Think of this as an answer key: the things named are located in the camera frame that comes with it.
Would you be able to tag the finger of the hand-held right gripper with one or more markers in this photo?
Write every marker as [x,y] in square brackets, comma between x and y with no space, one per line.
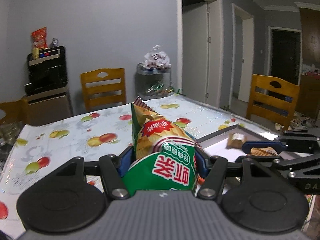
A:
[300,162]
[265,144]

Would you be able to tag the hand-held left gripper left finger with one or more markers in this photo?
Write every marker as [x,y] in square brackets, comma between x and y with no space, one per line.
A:
[126,158]

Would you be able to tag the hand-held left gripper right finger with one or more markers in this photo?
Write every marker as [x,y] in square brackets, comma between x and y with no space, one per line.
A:
[202,162]

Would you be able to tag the brown stick snack packet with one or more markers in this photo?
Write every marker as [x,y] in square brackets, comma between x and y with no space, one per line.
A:
[262,152]

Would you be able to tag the grey cardboard box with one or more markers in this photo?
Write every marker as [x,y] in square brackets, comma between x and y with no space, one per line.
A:
[217,147]

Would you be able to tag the tan pastry packet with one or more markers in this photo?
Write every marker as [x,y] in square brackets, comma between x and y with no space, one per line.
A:
[236,140]

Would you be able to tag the green chip bag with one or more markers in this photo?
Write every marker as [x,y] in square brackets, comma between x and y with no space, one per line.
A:
[160,155]

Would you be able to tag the pile of shoes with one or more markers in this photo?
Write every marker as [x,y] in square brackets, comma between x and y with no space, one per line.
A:
[297,122]

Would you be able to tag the wooden chair with arched cutout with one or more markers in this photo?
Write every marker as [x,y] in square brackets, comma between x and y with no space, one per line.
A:
[272,100]

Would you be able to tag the fruit print tablecloth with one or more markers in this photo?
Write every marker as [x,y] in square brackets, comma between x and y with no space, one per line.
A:
[75,135]

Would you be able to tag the wooden chair with oval cutout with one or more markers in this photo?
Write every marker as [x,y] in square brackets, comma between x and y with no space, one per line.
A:
[102,90]

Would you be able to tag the green wrapped candies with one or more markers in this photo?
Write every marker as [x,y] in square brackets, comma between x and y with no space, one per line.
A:
[160,88]

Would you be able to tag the metal utility cart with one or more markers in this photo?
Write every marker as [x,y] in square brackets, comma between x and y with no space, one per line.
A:
[153,76]

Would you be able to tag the dark entrance door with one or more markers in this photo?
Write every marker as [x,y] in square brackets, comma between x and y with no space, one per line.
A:
[285,55]

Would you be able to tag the clear printed plastic bag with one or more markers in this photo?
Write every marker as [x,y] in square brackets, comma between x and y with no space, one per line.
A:
[156,58]

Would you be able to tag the black water dispenser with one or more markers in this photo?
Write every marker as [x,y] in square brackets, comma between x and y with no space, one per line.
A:
[47,80]

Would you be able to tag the brown wooden cabinet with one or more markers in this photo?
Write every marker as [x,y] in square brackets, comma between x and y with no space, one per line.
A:
[310,42]

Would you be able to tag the wooden chair with round cutout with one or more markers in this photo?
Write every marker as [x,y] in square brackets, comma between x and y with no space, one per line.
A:
[17,110]

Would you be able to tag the clear crumpled plastic bag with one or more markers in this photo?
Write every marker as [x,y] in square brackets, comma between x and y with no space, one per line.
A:
[10,130]

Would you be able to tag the black plastic bag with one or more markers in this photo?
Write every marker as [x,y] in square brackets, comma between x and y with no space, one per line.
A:
[4,147]

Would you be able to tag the red snack bag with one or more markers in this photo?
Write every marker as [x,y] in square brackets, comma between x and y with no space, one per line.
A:
[39,37]

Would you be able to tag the white door with frame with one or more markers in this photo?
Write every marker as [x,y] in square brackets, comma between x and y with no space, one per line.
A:
[215,55]
[247,60]

